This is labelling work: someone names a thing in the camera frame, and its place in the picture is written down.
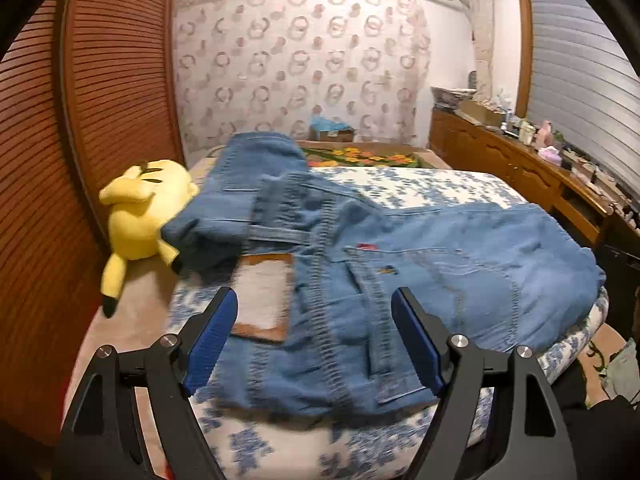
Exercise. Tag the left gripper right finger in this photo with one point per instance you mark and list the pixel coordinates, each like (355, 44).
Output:
(496, 418)

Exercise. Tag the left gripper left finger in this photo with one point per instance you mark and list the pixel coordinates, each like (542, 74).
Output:
(102, 437)

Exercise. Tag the blue denim jeans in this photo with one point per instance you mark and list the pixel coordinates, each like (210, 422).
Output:
(501, 276)

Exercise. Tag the floral beige bed blanket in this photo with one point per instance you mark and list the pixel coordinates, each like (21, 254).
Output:
(275, 323)

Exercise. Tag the blue floral white quilt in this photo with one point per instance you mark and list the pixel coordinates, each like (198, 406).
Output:
(257, 446)

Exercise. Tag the yellow plush toy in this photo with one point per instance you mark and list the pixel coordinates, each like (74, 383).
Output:
(141, 201)

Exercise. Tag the pink tissue pack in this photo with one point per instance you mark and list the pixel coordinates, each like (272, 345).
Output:
(551, 155)

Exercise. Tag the pink figurine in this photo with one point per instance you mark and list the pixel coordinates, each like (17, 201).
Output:
(544, 136)

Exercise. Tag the long wooden sideboard cabinet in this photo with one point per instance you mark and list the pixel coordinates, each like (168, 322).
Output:
(465, 146)

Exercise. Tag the open cardboard box on sideboard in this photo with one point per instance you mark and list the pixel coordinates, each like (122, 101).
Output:
(481, 113)

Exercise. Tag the brown louvered wardrobe door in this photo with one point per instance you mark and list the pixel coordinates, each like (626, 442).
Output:
(86, 92)

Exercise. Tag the grey window shutter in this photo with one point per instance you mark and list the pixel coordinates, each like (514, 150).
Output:
(583, 83)

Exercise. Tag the cardboard box with blue items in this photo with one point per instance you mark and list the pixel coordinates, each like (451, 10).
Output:
(329, 130)

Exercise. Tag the patterned lace curtain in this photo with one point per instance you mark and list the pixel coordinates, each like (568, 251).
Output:
(293, 66)

